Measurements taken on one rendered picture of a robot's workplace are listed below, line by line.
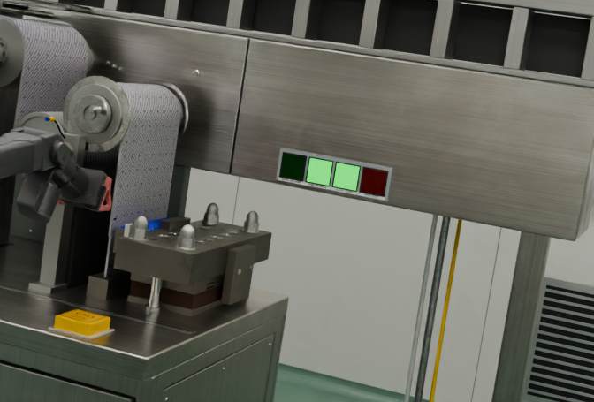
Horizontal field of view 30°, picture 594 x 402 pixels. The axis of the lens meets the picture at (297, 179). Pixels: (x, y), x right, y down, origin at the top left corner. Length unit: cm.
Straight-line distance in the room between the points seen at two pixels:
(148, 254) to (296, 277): 282
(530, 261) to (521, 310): 11
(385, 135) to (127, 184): 54
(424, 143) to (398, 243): 247
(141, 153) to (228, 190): 275
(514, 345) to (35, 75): 115
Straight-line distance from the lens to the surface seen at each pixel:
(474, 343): 472
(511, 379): 246
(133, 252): 211
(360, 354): 485
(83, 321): 192
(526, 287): 242
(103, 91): 216
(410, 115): 228
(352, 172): 231
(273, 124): 237
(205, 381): 210
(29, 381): 200
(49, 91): 236
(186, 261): 206
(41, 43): 232
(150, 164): 227
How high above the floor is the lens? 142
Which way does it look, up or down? 6 degrees down
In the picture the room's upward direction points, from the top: 9 degrees clockwise
